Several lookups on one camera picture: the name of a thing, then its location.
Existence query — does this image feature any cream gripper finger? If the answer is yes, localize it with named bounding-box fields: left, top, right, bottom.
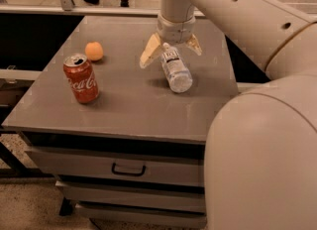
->
left=186, top=34, right=202, bottom=56
left=140, top=33, right=162, bottom=68

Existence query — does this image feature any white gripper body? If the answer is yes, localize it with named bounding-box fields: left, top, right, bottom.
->
left=157, top=14, right=195, bottom=45

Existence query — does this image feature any clear plastic water bottle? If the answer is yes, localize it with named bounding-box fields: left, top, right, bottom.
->
left=160, top=43, right=193, bottom=93

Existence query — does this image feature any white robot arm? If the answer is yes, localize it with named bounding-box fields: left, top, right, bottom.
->
left=140, top=0, right=317, bottom=230

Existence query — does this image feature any orange fruit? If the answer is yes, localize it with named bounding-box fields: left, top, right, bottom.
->
left=85, top=42, right=104, bottom=61

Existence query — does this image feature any red Coca-Cola can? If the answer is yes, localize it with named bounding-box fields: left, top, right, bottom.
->
left=63, top=54, right=99, bottom=104

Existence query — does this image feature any grey drawer cabinet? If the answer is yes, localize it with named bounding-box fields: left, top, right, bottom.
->
left=4, top=17, right=238, bottom=228

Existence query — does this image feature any black drawer handle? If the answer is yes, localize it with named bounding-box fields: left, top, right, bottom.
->
left=111, top=163, right=147, bottom=177

